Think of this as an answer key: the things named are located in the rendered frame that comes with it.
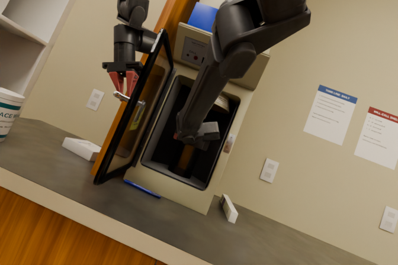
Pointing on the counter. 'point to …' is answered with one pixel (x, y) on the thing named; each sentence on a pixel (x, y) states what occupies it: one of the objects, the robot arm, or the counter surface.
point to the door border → (131, 108)
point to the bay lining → (169, 115)
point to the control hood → (257, 66)
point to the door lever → (121, 96)
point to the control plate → (193, 48)
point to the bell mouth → (221, 104)
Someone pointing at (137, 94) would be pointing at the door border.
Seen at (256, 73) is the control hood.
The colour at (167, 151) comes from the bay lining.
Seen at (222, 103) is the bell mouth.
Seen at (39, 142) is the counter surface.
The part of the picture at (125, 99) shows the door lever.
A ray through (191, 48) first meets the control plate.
